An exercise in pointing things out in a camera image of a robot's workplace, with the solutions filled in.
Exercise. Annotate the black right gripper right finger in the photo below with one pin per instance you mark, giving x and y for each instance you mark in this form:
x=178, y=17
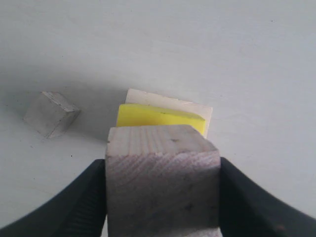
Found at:
x=247, y=210

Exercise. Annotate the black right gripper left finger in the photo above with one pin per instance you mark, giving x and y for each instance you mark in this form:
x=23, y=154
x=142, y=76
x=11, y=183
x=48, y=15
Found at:
x=77, y=211

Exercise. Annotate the medium knotty wooden cube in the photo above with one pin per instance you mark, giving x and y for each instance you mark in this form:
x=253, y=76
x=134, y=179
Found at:
x=161, y=181

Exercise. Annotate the small pale wooden cube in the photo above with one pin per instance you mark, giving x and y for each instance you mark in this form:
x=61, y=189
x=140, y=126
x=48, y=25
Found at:
x=51, y=114

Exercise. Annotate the yellow cube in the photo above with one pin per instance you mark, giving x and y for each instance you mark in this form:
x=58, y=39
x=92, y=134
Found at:
x=142, y=115

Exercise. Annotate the large pale wooden cube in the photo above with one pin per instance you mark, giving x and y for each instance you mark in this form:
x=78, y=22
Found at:
x=135, y=96

